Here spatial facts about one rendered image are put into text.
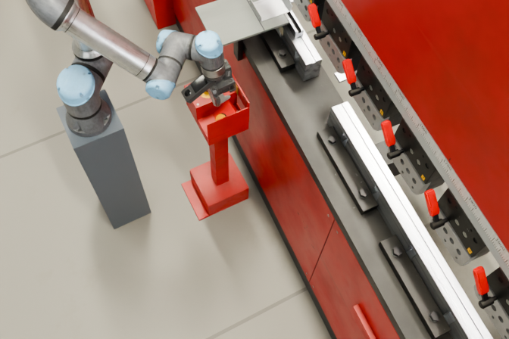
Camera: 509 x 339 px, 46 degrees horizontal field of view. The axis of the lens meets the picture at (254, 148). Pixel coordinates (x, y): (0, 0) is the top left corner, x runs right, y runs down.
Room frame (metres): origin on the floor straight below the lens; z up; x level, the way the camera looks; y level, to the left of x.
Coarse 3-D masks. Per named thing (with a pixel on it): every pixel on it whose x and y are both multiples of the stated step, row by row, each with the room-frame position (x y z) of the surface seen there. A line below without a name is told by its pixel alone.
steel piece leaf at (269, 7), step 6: (264, 0) 1.40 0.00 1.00; (270, 0) 1.40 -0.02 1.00; (276, 0) 1.40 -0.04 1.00; (282, 0) 1.40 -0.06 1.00; (252, 6) 1.36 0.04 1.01; (258, 6) 1.37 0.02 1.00; (264, 6) 1.37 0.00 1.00; (270, 6) 1.37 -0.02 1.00; (276, 6) 1.37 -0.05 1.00; (282, 6) 1.38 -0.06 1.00; (258, 12) 1.33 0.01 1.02; (264, 12) 1.34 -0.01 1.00; (270, 12) 1.35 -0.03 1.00; (276, 12) 1.35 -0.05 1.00; (282, 12) 1.35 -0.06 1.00; (264, 18) 1.32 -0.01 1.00
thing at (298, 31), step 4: (288, 12) 1.36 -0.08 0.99; (292, 12) 1.35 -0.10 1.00; (292, 16) 1.34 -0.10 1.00; (288, 20) 1.32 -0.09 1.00; (292, 20) 1.33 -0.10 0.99; (296, 20) 1.32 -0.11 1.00; (288, 24) 1.32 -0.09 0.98; (292, 24) 1.30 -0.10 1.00; (296, 24) 1.31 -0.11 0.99; (300, 24) 1.30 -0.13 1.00; (292, 28) 1.29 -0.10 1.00; (296, 28) 1.30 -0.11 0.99; (300, 28) 1.29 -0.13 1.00; (292, 32) 1.29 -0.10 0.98; (296, 32) 1.27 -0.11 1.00; (300, 32) 1.28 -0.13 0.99; (296, 36) 1.27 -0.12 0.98
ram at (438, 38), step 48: (384, 0) 0.92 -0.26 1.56; (432, 0) 0.81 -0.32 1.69; (480, 0) 0.72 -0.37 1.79; (384, 48) 0.88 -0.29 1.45; (432, 48) 0.77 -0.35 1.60; (480, 48) 0.68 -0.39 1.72; (432, 96) 0.72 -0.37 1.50; (480, 96) 0.63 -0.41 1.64; (480, 144) 0.58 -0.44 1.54; (480, 192) 0.53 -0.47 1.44
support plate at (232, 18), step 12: (228, 0) 1.39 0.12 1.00; (240, 0) 1.39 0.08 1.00; (252, 0) 1.40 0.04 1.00; (204, 12) 1.33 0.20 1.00; (216, 12) 1.33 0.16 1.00; (228, 12) 1.34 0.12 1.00; (240, 12) 1.34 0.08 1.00; (252, 12) 1.34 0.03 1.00; (204, 24) 1.28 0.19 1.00; (216, 24) 1.28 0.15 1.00; (228, 24) 1.29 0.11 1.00; (240, 24) 1.29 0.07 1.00; (252, 24) 1.29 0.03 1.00; (264, 24) 1.30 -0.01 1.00; (276, 24) 1.30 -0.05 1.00; (228, 36) 1.24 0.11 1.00; (240, 36) 1.24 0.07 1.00
